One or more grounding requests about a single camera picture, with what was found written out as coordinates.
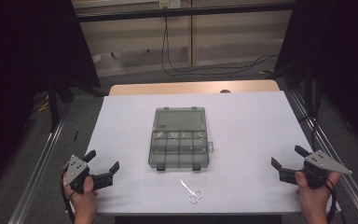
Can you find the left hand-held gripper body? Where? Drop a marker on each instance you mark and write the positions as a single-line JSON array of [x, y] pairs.
[[74, 169]]

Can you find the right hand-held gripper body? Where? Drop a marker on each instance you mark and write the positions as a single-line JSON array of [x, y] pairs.
[[321, 163]]

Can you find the person's left hand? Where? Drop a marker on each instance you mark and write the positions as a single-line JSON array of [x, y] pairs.
[[85, 200]]

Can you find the person's right hand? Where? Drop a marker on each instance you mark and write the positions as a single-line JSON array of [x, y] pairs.
[[313, 199]]

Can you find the small black floor piece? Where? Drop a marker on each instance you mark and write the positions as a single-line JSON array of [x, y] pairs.
[[76, 135]]

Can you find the white table cover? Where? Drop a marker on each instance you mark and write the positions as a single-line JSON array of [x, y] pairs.
[[248, 140]]

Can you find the black metal stand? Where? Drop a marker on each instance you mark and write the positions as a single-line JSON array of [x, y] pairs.
[[53, 105]]

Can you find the clear grey compartment box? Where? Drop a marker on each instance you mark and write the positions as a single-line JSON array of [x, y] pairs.
[[178, 140]]

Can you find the small silver scissors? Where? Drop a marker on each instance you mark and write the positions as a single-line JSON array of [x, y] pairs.
[[192, 192]]

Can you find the black curtain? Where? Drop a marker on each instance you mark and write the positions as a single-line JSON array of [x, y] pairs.
[[21, 77], [345, 68]]

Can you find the dark round table grommet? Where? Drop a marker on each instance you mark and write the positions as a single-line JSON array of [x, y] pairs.
[[225, 91]]

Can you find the light wooden table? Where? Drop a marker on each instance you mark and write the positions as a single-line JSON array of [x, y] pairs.
[[192, 87]]

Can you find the black horizontal bar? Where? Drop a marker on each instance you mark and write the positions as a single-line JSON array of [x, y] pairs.
[[199, 11]]

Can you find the aluminium floor rail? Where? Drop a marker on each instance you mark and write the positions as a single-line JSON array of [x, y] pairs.
[[354, 193], [35, 177]]

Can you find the white wall socket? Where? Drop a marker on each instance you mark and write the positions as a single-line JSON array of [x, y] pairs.
[[169, 3]]

